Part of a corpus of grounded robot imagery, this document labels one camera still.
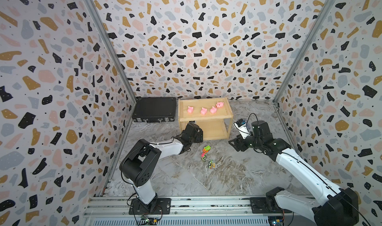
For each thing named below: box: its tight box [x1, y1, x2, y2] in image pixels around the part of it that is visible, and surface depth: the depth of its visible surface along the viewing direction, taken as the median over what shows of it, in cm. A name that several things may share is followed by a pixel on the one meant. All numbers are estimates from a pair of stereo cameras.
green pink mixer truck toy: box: [200, 152, 207, 162], surface depth 92 cm
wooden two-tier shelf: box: [178, 97, 234, 141], surface depth 87 cm
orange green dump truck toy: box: [202, 144, 212, 154], surface depth 94 cm
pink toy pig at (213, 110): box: [209, 106, 217, 114], surface depth 86 cm
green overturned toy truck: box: [207, 159, 216, 170], surface depth 87 cm
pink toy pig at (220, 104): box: [215, 102, 225, 109], surface depth 89 cm
